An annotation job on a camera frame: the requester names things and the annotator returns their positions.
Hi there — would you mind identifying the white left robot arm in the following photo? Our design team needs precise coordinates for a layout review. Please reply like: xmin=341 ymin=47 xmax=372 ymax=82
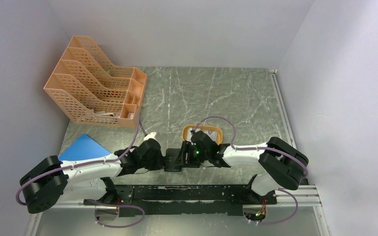
xmin=16 ymin=138 xmax=164 ymax=214

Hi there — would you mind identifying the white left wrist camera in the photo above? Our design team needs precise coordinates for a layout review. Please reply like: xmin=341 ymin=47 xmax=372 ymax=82
xmin=143 ymin=132 xmax=158 ymax=141

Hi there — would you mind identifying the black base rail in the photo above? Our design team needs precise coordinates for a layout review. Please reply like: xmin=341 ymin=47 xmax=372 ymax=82
xmin=97 ymin=184 xmax=277 ymax=217

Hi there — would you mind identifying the orange oval tray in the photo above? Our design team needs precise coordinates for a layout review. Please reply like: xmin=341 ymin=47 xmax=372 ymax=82
xmin=182 ymin=124 xmax=223 ymax=145

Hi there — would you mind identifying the black leather card holder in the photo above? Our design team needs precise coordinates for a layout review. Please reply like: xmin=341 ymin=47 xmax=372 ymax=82
xmin=164 ymin=148 xmax=184 ymax=172

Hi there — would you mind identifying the blue folder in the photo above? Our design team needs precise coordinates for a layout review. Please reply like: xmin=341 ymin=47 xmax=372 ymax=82
xmin=58 ymin=134 xmax=111 ymax=161

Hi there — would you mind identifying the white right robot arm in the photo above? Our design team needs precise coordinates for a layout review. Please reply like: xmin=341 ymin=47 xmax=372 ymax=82
xmin=187 ymin=128 xmax=309 ymax=204

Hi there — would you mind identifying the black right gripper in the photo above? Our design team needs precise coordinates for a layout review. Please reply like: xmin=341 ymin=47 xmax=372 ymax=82
xmin=173 ymin=140 xmax=210 ymax=168

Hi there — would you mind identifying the credit card in tray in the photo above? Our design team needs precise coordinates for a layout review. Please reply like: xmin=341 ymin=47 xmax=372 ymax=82
xmin=203 ymin=130 xmax=218 ymax=143

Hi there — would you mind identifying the orange mesh file organizer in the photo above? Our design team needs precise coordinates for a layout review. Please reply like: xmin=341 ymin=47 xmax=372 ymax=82
xmin=44 ymin=35 xmax=147 ymax=128

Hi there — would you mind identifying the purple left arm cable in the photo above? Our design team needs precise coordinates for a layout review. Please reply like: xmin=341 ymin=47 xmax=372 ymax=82
xmin=15 ymin=116 xmax=145 ymax=229

